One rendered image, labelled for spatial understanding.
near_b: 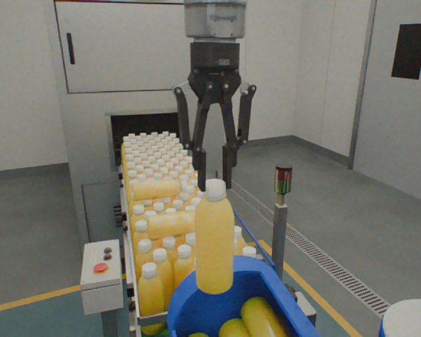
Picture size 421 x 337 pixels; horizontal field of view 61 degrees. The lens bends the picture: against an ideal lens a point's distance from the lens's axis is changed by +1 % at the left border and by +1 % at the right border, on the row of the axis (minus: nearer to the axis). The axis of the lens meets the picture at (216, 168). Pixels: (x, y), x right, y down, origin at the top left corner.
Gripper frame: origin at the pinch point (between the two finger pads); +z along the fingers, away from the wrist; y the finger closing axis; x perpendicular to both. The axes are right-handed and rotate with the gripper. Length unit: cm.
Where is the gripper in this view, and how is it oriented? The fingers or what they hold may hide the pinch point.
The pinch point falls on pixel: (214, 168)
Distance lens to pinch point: 59.7
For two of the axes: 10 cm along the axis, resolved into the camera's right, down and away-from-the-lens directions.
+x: -2.8, -3.3, 9.0
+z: -0.1, 9.4, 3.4
